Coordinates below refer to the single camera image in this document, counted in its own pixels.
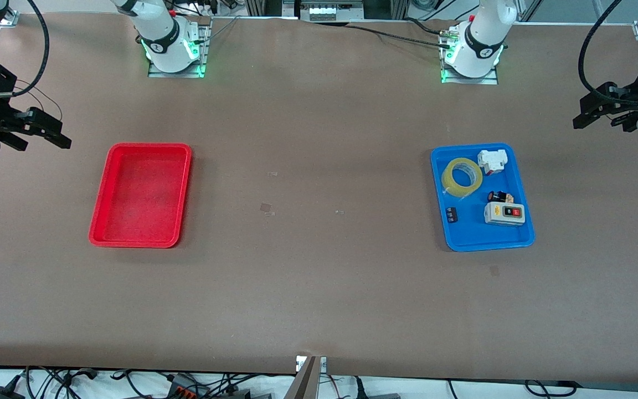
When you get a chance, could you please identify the thin grey cable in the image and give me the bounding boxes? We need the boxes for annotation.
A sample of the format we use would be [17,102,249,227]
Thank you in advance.
[207,16,241,42]

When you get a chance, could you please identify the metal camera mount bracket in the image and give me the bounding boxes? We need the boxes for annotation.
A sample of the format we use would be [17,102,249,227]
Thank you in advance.
[284,355,328,399]

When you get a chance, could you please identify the yellow tape roll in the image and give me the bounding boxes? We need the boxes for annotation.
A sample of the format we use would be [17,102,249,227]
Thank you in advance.
[441,157,483,198]

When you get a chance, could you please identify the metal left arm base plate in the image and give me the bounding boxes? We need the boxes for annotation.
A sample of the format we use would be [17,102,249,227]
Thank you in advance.
[441,33,500,85]

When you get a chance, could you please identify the white circuit breaker block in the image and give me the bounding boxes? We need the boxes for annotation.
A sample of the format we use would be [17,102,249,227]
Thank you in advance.
[477,150,508,176]

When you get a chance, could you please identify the grey two-button switch box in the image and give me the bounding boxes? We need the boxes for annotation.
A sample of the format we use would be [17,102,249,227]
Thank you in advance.
[483,202,526,226]

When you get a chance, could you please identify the aluminium frame structure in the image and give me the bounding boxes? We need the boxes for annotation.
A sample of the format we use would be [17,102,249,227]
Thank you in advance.
[244,0,408,22]

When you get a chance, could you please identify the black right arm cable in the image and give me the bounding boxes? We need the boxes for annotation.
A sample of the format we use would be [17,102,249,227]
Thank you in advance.
[0,0,50,98]

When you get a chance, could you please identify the orange connector block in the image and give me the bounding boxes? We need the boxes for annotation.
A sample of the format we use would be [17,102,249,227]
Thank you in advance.
[167,381,209,399]

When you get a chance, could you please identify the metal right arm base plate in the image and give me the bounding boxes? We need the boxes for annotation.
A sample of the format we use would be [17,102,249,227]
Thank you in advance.
[147,19,210,78]

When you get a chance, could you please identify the thick black table cable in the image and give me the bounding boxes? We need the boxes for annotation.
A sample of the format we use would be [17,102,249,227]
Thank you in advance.
[346,17,454,49]

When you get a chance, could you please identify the black floor cable loop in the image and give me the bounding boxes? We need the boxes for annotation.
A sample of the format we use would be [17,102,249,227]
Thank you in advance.
[524,380,579,397]

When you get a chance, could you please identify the blue plastic tray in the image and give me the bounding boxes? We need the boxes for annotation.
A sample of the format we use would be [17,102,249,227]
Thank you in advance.
[430,143,536,252]

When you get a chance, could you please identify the red plastic tray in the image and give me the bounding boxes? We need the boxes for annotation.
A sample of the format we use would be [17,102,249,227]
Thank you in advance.
[89,143,193,248]

